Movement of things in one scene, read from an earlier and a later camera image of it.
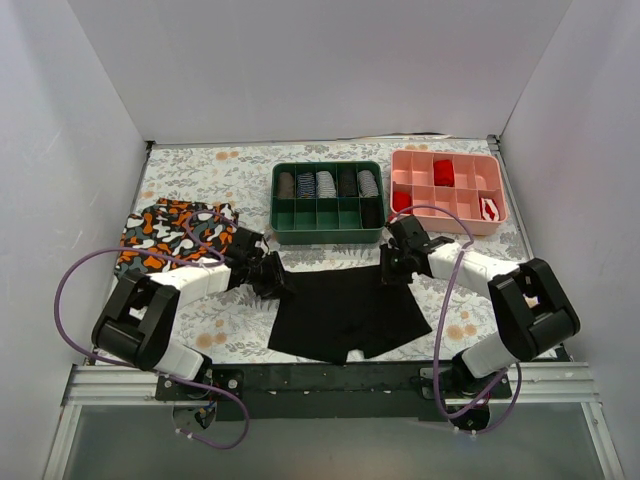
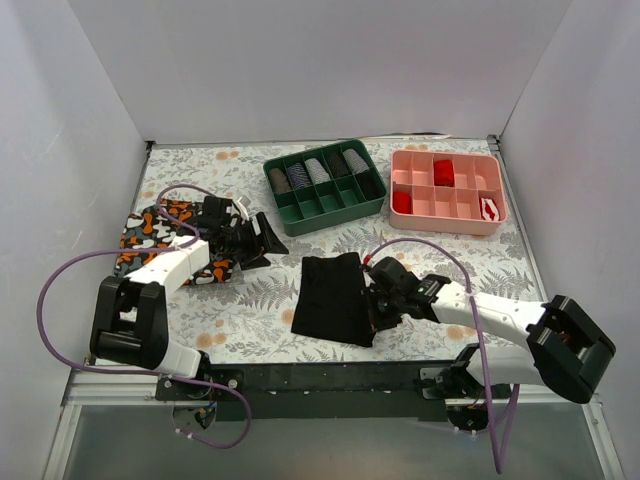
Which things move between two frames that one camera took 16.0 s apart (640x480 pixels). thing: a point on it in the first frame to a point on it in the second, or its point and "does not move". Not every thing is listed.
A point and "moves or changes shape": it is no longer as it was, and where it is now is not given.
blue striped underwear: x=305 y=185 to x=298 y=176
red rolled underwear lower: x=401 y=200 does not move
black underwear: x=372 y=213 to x=370 y=184
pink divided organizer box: x=471 y=184 does not move
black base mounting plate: x=331 y=391 does not move
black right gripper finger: x=405 y=274 to x=389 y=319
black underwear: x=324 y=314 moves or changes shape
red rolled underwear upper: x=444 y=173 does not move
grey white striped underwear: x=367 y=186 to x=355 y=162
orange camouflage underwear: x=173 y=234 does not move
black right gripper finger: x=390 y=264 to x=377 y=310
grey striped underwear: x=325 y=185 to x=316 y=171
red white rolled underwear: x=489 y=209 does not move
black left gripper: x=273 y=279 to x=254 y=240
